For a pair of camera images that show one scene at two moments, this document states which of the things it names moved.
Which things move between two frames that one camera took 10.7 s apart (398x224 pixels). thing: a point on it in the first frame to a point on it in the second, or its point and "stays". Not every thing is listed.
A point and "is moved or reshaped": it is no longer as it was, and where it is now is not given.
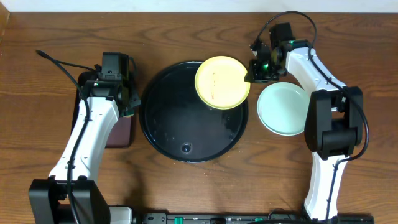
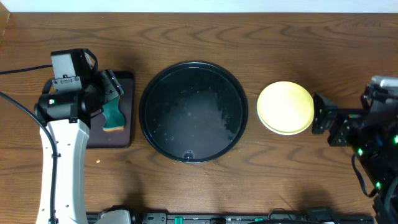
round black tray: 179,125 stays
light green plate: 282,108 stays
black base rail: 249,218 stays
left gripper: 135,99 to 111,84
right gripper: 253,76 to 349,119
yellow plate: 220,83 to 285,108
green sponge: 127,113 is moved or reshaped
